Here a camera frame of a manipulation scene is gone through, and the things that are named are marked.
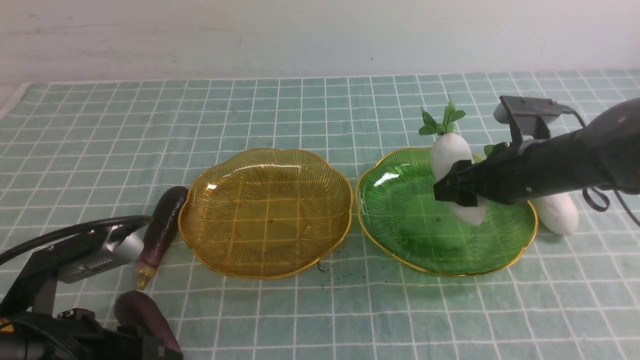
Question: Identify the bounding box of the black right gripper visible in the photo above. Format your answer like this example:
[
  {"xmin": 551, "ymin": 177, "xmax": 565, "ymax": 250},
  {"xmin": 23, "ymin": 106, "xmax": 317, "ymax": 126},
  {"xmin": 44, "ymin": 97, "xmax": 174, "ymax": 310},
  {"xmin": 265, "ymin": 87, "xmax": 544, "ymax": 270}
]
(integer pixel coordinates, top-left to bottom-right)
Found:
[{"xmin": 433, "ymin": 143, "xmax": 538, "ymax": 207}]

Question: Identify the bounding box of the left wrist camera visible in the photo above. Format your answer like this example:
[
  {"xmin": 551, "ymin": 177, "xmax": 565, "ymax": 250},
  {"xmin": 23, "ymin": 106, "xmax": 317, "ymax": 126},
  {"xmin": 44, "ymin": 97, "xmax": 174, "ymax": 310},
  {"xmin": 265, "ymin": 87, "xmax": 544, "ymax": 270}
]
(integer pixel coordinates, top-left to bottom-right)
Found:
[{"xmin": 30, "ymin": 224, "xmax": 146, "ymax": 285}]

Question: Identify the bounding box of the amber glass plate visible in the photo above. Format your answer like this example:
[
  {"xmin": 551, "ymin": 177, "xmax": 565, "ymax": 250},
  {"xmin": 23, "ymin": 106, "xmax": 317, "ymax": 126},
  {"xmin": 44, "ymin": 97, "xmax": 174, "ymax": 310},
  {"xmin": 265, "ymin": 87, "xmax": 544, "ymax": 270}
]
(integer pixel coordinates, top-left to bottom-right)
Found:
[{"xmin": 178, "ymin": 148, "xmax": 354, "ymax": 280}]

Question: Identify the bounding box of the white radish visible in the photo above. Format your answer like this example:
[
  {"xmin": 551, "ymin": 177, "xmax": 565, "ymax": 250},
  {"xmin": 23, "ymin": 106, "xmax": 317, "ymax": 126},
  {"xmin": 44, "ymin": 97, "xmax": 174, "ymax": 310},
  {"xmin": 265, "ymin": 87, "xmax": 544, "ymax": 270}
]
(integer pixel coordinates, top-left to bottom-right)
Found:
[
  {"xmin": 493, "ymin": 102, "xmax": 580, "ymax": 236},
  {"xmin": 419, "ymin": 94, "xmax": 487, "ymax": 226}
]

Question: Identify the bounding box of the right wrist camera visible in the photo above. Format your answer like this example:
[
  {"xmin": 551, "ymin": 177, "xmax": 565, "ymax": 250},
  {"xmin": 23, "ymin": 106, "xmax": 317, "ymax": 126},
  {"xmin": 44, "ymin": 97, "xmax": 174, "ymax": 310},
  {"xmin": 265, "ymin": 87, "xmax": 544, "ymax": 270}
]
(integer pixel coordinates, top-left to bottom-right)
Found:
[{"xmin": 493, "ymin": 95, "xmax": 574, "ymax": 145}]

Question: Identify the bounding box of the green glass plate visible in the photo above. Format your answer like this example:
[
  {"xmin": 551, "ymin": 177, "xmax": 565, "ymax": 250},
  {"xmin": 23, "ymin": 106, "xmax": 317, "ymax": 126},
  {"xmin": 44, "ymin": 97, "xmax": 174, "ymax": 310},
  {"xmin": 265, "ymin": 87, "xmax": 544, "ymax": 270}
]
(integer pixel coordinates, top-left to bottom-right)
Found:
[{"xmin": 356, "ymin": 146, "xmax": 539, "ymax": 277}]

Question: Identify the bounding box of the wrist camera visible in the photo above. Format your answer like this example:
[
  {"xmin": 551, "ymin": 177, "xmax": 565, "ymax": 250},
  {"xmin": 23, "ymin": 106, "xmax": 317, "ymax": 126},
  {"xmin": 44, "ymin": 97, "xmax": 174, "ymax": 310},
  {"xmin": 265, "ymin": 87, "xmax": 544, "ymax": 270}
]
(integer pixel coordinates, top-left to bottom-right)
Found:
[
  {"xmin": 493, "ymin": 95, "xmax": 574, "ymax": 145},
  {"xmin": 30, "ymin": 224, "xmax": 146, "ymax": 285}
]

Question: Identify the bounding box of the purple eggplant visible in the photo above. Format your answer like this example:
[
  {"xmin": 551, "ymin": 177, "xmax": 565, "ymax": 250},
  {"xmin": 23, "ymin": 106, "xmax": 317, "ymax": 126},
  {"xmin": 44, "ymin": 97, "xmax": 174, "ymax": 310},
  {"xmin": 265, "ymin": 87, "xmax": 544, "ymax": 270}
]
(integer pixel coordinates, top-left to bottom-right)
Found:
[
  {"xmin": 135, "ymin": 186, "xmax": 189, "ymax": 290},
  {"xmin": 113, "ymin": 290, "xmax": 182, "ymax": 353}
]

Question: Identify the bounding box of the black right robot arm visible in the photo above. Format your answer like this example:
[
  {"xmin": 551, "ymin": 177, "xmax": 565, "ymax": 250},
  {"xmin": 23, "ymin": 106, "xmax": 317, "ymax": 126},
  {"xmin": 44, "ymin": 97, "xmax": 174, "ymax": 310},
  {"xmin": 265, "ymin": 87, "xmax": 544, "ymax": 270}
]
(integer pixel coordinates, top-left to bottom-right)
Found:
[{"xmin": 433, "ymin": 95, "xmax": 640, "ymax": 207}]

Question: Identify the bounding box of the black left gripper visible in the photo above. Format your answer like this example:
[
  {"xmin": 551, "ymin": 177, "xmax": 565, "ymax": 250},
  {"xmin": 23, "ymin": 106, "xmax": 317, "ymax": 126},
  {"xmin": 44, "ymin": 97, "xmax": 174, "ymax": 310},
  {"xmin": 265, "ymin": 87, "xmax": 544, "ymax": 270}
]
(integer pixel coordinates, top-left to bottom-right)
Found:
[{"xmin": 1, "ymin": 309, "xmax": 185, "ymax": 360}]

